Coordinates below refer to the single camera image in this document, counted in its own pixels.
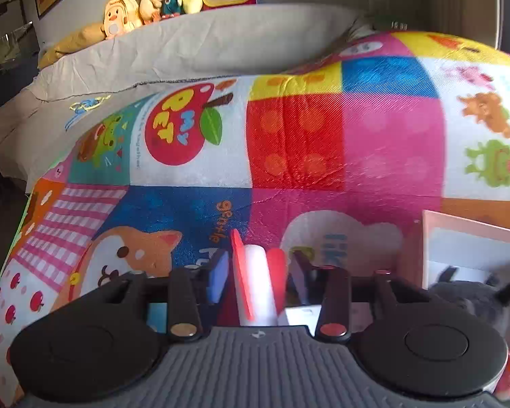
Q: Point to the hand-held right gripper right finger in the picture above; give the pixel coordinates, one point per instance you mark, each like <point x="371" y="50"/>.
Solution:
<point x="299" y="276"/>

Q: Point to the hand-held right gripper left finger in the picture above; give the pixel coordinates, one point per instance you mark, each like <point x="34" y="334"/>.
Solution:
<point x="219" y="280"/>

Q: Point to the white roll with red ends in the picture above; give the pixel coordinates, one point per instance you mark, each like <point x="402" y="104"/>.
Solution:
<point x="259" y="284"/>

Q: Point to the pink cardboard box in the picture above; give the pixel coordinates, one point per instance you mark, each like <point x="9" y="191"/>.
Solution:
<point x="450" y="242"/>

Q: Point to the colourful printed play mat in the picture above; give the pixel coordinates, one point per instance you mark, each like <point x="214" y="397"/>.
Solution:
<point x="323" y="136"/>

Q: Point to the black plush toy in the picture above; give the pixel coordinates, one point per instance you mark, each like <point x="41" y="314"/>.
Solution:
<point x="480" y="301"/>

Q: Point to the beige pillow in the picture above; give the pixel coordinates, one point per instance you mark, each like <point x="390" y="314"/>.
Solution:
<point x="195" y="46"/>

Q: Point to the yellow pillow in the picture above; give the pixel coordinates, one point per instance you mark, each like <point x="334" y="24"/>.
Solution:
<point x="74" y="42"/>

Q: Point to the yellow duck plush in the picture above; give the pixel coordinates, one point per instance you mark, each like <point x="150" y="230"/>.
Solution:
<point x="119" y="17"/>

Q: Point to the glass table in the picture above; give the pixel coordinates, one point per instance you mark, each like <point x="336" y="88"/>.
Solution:
<point x="8" y="46"/>

